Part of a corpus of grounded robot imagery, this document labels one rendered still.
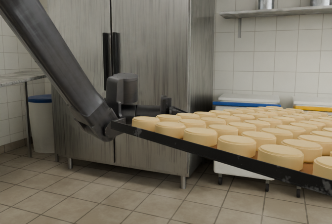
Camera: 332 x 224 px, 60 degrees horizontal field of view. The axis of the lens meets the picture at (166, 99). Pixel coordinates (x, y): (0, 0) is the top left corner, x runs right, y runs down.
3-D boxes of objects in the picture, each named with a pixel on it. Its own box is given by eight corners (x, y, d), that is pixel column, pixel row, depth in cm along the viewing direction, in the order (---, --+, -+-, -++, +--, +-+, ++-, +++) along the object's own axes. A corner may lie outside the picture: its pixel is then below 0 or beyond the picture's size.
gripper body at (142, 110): (167, 136, 71) (137, 134, 71) (168, 95, 70) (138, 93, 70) (167, 142, 65) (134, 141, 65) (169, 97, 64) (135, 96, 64)
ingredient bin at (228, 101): (210, 188, 254) (212, 101, 243) (221, 163, 313) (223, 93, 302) (275, 198, 236) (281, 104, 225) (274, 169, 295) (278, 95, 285)
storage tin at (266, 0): (274, 12, 272) (275, -5, 270) (273, 9, 258) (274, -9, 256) (258, 13, 278) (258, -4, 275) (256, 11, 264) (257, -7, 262)
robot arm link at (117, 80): (80, 128, 64) (105, 140, 59) (78, 77, 61) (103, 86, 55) (121, 114, 73) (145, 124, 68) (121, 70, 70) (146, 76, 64)
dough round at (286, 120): (298, 127, 63) (299, 118, 63) (289, 130, 59) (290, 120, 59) (276, 124, 66) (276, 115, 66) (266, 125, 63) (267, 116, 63)
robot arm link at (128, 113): (113, 122, 71) (109, 131, 66) (113, 95, 69) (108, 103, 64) (142, 123, 71) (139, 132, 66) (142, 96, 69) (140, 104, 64)
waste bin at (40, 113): (83, 144, 383) (81, 95, 374) (53, 156, 334) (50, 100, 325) (52, 140, 403) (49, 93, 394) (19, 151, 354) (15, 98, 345)
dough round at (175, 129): (181, 133, 50) (182, 121, 50) (187, 139, 45) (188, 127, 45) (152, 132, 49) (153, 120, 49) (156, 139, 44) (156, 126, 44)
